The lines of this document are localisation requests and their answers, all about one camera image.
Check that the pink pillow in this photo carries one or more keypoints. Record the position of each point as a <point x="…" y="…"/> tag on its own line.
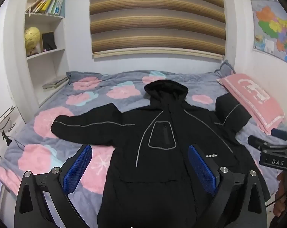
<point x="252" y="97"/>

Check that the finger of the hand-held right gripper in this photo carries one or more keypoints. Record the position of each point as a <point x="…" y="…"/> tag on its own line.
<point x="256" y="141"/>
<point x="281" y="133"/>

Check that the grey pillow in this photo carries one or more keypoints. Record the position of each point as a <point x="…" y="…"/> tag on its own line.
<point x="225" y="70"/>

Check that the black hooded jacket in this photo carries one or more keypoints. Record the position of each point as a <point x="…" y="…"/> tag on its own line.
<point x="162" y="166"/>

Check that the person's right hand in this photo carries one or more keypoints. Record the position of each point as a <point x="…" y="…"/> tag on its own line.
<point x="281" y="194"/>

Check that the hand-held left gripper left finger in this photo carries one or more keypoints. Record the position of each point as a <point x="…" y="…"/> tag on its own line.
<point x="78" y="168"/>

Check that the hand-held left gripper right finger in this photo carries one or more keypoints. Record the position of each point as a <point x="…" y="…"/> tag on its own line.
<point x="202" y="171"/>

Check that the colourful wall map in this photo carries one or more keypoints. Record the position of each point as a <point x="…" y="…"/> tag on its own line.
<point x="274" y="28"/>

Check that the stack of flat books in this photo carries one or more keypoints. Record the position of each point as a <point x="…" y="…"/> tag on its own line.
<point x="54" y="83"/>

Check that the row of upright books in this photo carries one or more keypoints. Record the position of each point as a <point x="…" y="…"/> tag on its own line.
<point x="47" y="3"/>

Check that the yellow globe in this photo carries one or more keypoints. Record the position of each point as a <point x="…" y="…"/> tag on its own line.
<point x="31" y="40"/>

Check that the white bookshelf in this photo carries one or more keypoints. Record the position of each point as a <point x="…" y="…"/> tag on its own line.
<point x="55" y="64"/>

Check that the grey floral blanket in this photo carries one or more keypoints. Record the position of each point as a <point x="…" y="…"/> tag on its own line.
<point x="62" y="114"/>

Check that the striped window blind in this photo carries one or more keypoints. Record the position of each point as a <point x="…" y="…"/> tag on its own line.
<point x="157" y="16"/>

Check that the black picture frame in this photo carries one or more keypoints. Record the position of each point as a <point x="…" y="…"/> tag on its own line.
<point x="48" y="41"/>

